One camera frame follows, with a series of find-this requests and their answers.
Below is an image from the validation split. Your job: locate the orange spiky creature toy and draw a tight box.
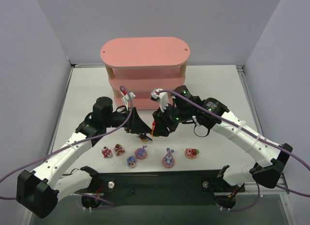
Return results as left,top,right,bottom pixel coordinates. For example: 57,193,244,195
151,121,156,137

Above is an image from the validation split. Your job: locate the black bat creature toy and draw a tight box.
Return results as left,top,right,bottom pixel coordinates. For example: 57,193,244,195
139,133,152,142

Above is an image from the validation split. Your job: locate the blue bunny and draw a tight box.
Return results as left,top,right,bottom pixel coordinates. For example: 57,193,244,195
162,148,175,168

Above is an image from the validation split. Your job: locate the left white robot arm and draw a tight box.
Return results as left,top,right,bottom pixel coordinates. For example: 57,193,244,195
16,92,151,218

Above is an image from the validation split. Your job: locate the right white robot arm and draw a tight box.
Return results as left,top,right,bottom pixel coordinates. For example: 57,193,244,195
150,85,293,189

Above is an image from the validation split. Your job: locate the pink three-tier shelf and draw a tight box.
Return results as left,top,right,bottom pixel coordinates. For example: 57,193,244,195
100,37,190,110

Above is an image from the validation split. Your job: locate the purple bunny donut toy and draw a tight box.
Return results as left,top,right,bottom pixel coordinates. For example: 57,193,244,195
134,145,148,160

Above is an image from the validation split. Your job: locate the strawberry cake bear toy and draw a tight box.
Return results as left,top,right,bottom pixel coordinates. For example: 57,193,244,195
113,144,125,156

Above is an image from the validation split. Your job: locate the small purple bunny toy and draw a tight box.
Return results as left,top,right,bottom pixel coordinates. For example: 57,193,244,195
126,155,137,168

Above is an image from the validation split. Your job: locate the pink bear strawberry donut toy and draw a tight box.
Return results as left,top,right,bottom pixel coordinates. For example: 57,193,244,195
184,148,200,159

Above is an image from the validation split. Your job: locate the red white cake toy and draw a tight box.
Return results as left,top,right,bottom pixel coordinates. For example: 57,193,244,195
102,146,112,158

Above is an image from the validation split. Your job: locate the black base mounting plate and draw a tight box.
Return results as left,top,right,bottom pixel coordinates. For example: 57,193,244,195
79,170,245,206

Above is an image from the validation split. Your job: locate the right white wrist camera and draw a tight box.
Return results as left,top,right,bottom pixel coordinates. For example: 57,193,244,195
150,89,172,113

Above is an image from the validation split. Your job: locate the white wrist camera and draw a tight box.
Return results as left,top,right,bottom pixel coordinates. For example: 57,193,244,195
121,89,136,109
150,89,172,113

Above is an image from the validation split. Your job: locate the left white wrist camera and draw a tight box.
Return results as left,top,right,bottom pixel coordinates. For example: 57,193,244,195
121,89,136,109

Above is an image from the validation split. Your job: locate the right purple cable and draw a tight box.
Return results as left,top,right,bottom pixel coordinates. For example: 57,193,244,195
155,89,310,198

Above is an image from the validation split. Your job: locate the purple cable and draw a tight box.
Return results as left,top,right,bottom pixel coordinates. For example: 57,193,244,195
155,89,310,198
0,85,136,200

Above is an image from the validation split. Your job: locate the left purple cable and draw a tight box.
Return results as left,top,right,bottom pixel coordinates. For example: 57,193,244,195
0,85,136,200

